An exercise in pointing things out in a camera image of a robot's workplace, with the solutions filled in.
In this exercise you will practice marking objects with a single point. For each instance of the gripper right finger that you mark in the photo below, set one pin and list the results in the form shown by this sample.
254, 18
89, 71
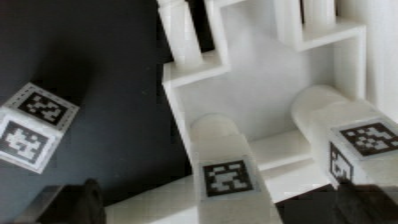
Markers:
366, 204

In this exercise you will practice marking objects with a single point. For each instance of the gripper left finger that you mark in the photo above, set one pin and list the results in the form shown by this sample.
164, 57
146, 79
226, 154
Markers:
68, 204

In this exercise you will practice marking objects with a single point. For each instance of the white chair seat part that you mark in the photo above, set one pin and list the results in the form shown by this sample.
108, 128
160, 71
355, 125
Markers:
256, 48

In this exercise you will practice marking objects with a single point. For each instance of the white chair leg with tag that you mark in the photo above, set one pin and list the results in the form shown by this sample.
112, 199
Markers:
352, 136

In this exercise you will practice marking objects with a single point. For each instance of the white L-shaped border fence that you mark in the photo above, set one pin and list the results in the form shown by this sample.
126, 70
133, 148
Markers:
165, 206

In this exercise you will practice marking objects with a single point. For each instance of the white cube nut with tag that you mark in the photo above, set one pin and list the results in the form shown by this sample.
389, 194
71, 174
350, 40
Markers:
36, 117

